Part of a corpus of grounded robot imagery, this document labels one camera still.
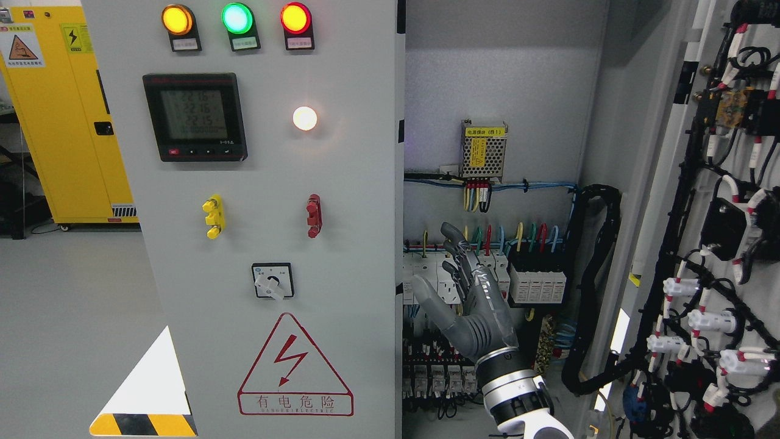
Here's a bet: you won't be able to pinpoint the grey robotic left hand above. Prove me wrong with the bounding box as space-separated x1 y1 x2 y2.
411 222 519 362

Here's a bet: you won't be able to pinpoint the grey cabinet door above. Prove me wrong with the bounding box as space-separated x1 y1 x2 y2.
563 1 778 438
82 1 404 438

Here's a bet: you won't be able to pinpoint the red indicator light left door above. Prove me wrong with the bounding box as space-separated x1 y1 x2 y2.
280 2 315 51

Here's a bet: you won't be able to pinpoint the green indicator light left door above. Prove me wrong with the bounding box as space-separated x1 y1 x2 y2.
221 2 261 52

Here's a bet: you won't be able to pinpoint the yellow indicator light left door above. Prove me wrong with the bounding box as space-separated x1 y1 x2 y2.
161 4 202 52

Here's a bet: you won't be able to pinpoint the lower row relays and breakers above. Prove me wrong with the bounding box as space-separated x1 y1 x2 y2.
402 330 481 411

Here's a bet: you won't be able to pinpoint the upper row circuit breakers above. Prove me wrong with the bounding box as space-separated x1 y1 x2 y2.
402 250 510 305

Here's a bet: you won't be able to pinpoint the black white surge protector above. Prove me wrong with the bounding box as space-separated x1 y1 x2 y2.
509 251 567 307

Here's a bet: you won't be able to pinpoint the perforated metal power supply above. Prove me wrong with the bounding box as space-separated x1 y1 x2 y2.
460 118 509 182

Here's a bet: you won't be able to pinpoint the red electric danger sticker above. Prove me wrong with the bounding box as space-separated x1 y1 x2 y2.
237 312 354 416

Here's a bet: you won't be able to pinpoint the red test terminal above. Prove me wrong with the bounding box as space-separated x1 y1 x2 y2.
306 194 323 238

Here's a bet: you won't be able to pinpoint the white indicator light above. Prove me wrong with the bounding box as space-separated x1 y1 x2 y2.
292 106 319 132

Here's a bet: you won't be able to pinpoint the yellow test terminal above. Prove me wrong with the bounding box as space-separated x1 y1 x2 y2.
202 194 226 240

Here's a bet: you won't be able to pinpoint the black digital power meter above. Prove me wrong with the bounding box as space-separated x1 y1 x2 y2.
143 73 248 162

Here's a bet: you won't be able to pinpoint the yellow safety cabinet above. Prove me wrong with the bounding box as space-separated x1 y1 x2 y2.
2 6 138 227

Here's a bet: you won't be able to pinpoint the white rotary selector switch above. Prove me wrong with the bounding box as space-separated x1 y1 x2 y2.
251 262 295 301

